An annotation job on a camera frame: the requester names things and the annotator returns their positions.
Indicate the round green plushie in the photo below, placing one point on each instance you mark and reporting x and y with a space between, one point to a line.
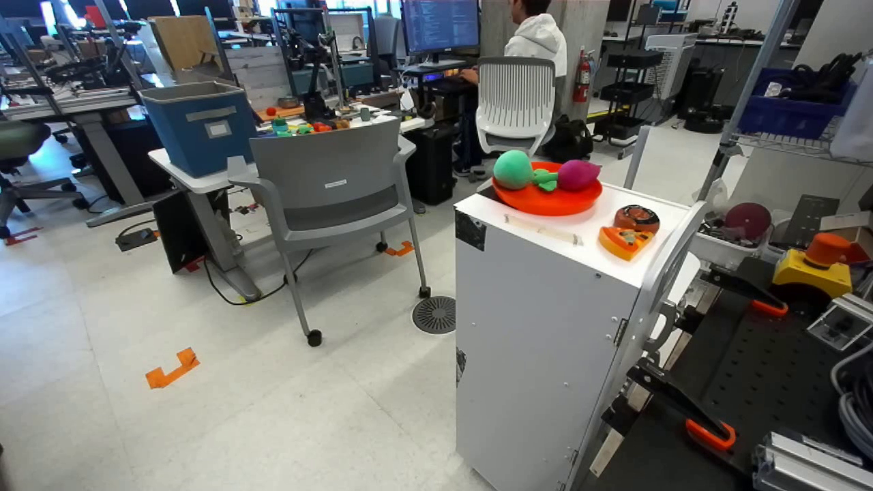
513 169

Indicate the orange plate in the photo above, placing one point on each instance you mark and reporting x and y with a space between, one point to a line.
546 201

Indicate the magenta plushie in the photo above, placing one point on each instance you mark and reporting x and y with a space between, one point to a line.
576 175

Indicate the dark round floor base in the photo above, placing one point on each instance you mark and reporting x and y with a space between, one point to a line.
434 313

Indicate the black computer tower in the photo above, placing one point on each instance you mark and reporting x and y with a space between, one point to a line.
432 165

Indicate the small green plush leaf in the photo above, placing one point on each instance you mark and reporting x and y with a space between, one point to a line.
546 180

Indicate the grey plastic chair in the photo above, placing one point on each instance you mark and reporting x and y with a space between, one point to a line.
329 178

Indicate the white toy kitchen cabinet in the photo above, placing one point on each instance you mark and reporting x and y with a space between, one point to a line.
535 343

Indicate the black backpack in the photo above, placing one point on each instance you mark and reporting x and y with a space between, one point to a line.
569 139

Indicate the toy orange pizza slice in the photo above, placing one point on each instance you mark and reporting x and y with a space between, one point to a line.
626 242

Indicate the toy chocolate donut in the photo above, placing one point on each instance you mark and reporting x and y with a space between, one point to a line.
637 219

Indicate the black stand on desk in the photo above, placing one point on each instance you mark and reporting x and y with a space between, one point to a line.
315 70

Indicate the red fire extinguisher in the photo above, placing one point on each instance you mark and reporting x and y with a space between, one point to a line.
581 83

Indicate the computer monitor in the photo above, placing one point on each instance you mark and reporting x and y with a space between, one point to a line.
440 24

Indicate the person in white hoodie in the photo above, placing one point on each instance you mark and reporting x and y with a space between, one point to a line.
539 40

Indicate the black equipment cart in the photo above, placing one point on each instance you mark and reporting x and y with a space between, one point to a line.
629 90

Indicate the white desk with toys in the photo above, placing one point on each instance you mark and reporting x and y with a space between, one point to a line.
187 180

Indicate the black box under desk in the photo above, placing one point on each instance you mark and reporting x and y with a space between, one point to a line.
177 231

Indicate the blue storage bin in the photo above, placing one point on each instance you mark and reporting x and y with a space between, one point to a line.
200 126

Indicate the black orange clamp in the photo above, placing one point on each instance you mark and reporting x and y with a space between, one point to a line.
745 294
683 410

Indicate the black floor power strip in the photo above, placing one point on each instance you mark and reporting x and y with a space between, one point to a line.
136 237

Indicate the dark round toy disc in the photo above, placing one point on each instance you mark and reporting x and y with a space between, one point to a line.
749 222

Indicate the cardboard box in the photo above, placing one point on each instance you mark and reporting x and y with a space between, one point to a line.
187 43

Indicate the grey metal pole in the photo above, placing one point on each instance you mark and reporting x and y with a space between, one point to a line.
752 90

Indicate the yellow emergency stop button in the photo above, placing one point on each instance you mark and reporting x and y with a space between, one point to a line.
809 261

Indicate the blue plastic crate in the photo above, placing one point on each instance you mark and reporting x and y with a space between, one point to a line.
791 110

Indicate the grey desk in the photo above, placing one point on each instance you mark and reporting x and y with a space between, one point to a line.
64 105

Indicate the black office chair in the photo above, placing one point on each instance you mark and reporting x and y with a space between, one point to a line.
18 145

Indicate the orange floor bracket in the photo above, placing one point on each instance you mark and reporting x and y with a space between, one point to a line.
170 368

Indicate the grey metal bracket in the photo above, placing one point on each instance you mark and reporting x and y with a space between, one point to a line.
812 219

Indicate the aluminium extrusion rail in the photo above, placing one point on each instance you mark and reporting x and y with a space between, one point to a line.
809 465

